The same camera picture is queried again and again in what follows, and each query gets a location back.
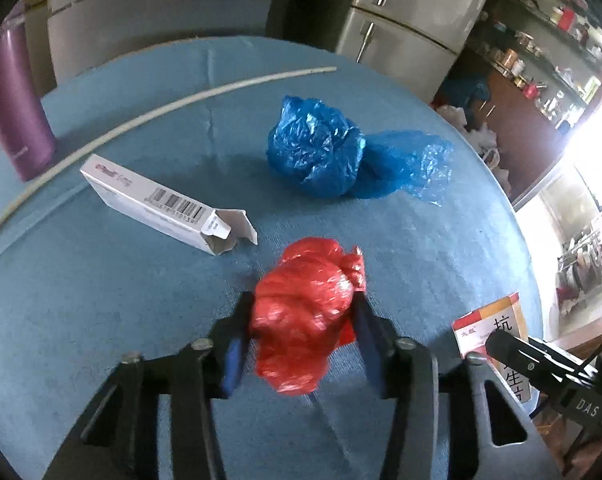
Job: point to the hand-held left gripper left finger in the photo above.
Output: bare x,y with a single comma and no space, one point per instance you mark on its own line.
236,355

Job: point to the wooden shelf cabinet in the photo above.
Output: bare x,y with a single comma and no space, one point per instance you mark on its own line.
531,85

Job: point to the long white plastic tube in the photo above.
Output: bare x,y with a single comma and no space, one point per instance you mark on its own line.
146,115

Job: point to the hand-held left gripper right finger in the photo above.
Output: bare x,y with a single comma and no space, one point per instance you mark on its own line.
368,345

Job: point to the red and white medicine box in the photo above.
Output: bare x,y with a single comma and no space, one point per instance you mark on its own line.
501,317

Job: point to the blue plastic bag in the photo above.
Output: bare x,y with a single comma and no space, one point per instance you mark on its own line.
316,150

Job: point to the grey three-door fridge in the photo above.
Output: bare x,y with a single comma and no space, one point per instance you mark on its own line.
156,20

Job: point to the purple thermos bottle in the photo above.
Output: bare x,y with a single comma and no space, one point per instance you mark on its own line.
21,120

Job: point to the silver two-door fridge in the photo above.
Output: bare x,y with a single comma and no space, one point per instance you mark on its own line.
411,5

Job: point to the blue hanging bag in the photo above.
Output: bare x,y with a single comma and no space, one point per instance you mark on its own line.
463,91

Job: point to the red plastic bag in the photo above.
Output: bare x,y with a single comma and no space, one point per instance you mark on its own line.
301,310

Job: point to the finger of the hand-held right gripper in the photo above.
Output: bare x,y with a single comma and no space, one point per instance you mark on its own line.
516,352

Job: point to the white plastic bag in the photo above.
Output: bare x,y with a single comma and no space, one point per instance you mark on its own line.
481,137

